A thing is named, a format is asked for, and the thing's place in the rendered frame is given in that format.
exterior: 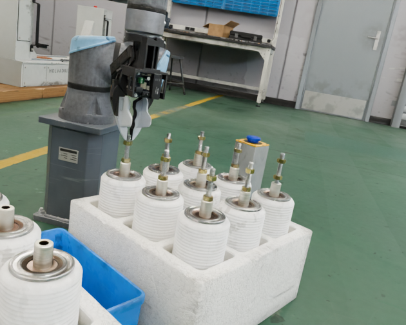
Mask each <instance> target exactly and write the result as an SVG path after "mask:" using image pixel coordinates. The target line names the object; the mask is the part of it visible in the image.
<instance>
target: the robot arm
mask: <svg viewBox="0 0 406 325"><path fill-rule="evenodd" d="M108 1H113V2H117V3H124V4H127V9H126V19H125V25H124V29H125V30H126V31H127V33H126V32H125V36H124V43H123V44H122V43H116V39H115V37H111V36H96V35H76V36H74V37H73V38H72V40H71V45H70V51H69V54H70V57H69V67H68V85H67V91H66V93H65V95H64V98H63V100H62V103H61V105H60V107H59V117H60V118H61V119H64V120H66V121H71V122H75V123H82V124H98V125H102V124H111V123H113V121H114V115H115V120H116V123H117V126H118V129H119V131H120V133H121V135H122V137H123V138H124V140H127V139H128V127H129V126H131V127H130V135H131V140H134V138H136V136H137V135H138V134H139V132H140V130H141V128H145V127H149V126H150V125H151V117H150V115H149V113H148V109H149V107H150V106H151V104H152V102H153V100H154V99H156V100H159V98H161V99H164V98H165V93H166V83H167V78H168V73H166V70H167V67H168V62H169V57H170V52H169V51H168V50H166V43H165V42H164V40H163V38H162V36H163V33H164V26H165V25H166V22H165V18H166V10H167V4H168V0H108ZM164 80H165V81H164ZM163 81H164V90H163V93H161V92H160V89H161V86H162V84H163ZM111 85H112V86H111ZM125 95H128V96H130V97H134V98H137V99H136V100H134V101H133V106H132V107H133V116H131V113H130V107H131V102H130V99H129V97H128V96H125Z"/></svg>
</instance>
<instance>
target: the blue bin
mask: <svg viewBox="0 0 406 325"><path fill-rule="evenodd" d="M41 239H48V240H51V241H52V242H53V248H55V249H59V250H63V251H65V252H67V253H69V254H70V255H71V256H73V257H75V258H76V259H77V260H78V261H79V263H80V265H81V266H82V284H81V286H82V287H83V288H84V289H85V290H86V291H87V292H88V293H89V294H90V295H91V296H92V297H93V298H94V299H95V300H96V301H97V302H98V303H99V304H100V305H101V306H102V307H103V308H104V309H105V310H107V311H108V312H109V313H110V314H111V315H112V316H113V317H114V318H115V319H116V320H117V321H118V322H119V323H120V324H122V325H137V324H138V321H139V314H140V308H141V305H142V304H143V302H144V299H145V293H144V292H143V291H142V290H141V289H140V288H139V287H138V286H136V285H135V284H134V283H132V281H130V280H129V279H127V278H126V277H125V276H124V275H123V274H121V273H120V272H119V271H117V270H116V269H115V268H114V267H113V266H111V265H110V264H108V263H107V262H106V261H105V260H104V259H102V258H101V257H99V256H98V255H97V254H96V253H95V252H93V251H92V250H91V249H89V248H88V247H87V246H86V245H84V244H83V243H82V242H81V241H79V240H78V239H77V238H75V237H74V236H73V235H72V234H71V233H69V232H68V231H66V230H65V229H63V228H54V229H51V230H45V231H42V232H41Z"/></svg>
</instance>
